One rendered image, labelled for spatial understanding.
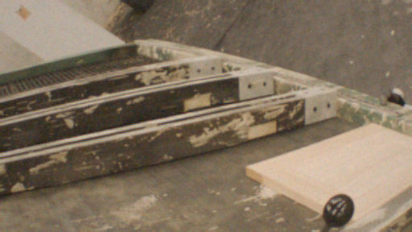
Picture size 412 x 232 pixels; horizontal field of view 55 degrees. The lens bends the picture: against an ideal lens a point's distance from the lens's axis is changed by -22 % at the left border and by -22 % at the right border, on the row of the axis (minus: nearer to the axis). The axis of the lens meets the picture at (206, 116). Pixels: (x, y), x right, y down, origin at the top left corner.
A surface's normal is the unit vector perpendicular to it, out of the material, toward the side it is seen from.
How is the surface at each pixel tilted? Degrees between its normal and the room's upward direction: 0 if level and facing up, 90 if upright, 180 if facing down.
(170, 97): 90
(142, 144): 90
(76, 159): 90
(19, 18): 90
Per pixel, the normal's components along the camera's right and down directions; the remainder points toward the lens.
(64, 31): 0.43, 0.34
